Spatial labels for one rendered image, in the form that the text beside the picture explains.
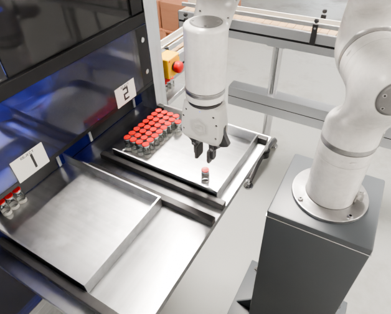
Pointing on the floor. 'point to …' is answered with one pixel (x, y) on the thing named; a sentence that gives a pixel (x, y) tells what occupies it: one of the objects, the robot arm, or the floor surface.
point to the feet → (259, 164)
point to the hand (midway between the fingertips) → (205, 151)
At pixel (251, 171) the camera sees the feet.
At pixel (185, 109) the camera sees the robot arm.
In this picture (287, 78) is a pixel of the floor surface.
